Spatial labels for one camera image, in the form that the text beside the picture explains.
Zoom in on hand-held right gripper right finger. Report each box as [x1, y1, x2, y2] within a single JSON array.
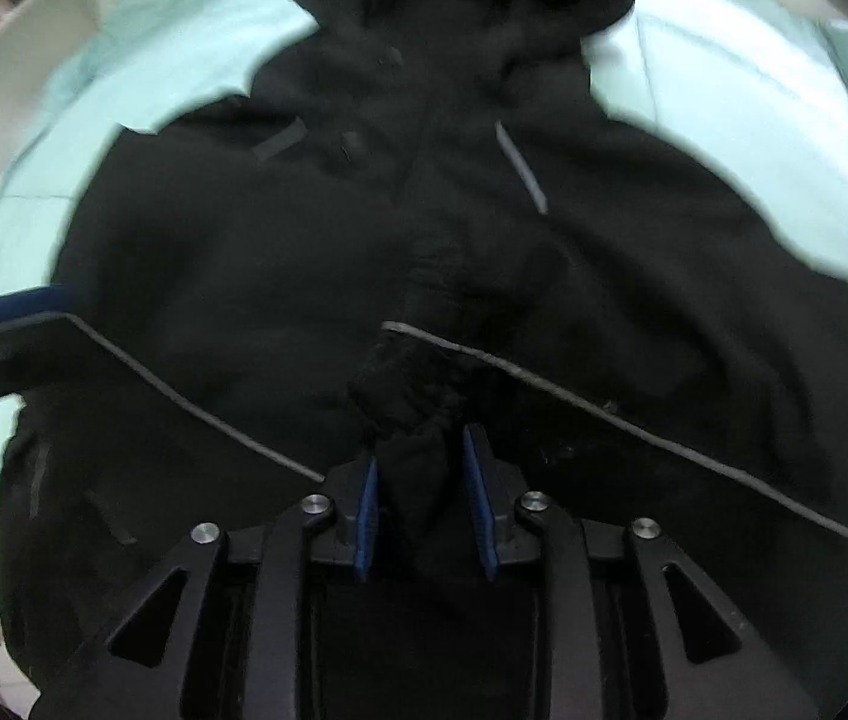
[[463, 423, 822, 720]]

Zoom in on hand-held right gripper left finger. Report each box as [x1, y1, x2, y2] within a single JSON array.
[[34, 456, 382, 720]]

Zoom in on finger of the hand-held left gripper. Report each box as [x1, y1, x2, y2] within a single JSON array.
[[0, 285, 76, 335], [0, 313, 95, 410]]

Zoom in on black jacket with grey piping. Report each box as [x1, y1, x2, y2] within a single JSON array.
[[0, 0, 848, 720]]

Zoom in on white bookshelf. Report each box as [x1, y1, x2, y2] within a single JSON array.
[[0, 0, 121, 192]]

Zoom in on mint green quilt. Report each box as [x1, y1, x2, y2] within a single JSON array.
[[0, 0, 848, 691]]

